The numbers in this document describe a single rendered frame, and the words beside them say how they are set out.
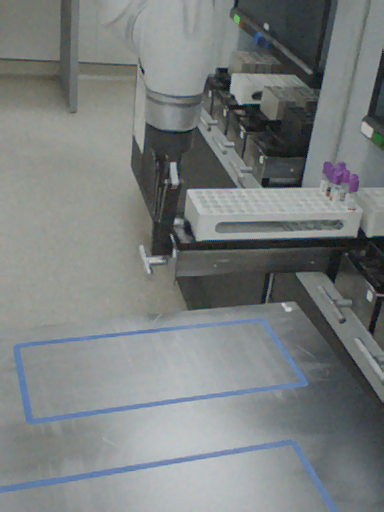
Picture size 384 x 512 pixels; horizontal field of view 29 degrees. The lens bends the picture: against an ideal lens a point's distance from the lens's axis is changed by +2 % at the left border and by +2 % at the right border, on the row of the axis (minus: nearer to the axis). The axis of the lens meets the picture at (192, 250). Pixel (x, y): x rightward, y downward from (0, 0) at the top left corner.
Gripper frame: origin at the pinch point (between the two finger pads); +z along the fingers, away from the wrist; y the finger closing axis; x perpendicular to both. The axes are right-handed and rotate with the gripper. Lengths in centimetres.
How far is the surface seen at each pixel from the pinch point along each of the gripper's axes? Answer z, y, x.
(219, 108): 1, 71, -30
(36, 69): 76, 350, 0
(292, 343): -2.0, -34.6, -11.3
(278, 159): -0.3, 33.6, -33.5
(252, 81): -7, 70, -38
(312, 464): -2, -56, -6
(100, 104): 80, 302, -32
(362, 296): 2.1, -18.0, -30.3
